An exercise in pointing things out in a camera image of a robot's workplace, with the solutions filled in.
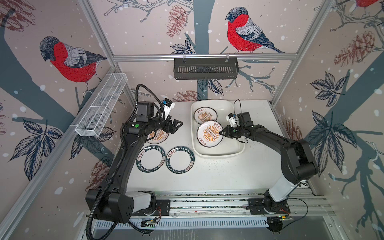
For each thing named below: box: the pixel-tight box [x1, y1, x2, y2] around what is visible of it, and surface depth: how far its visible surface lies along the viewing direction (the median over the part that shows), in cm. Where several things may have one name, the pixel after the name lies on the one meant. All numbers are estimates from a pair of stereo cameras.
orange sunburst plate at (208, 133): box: [196, 120, 224, 148], surface depth 95 cm
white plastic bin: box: [190, 99, 246, 157], surface depth 94 cm
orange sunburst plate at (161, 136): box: [146, 129, 169, 144], surface depth 102 cm
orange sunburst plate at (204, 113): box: [193, 106, 218, 125], surface depth 113 cm
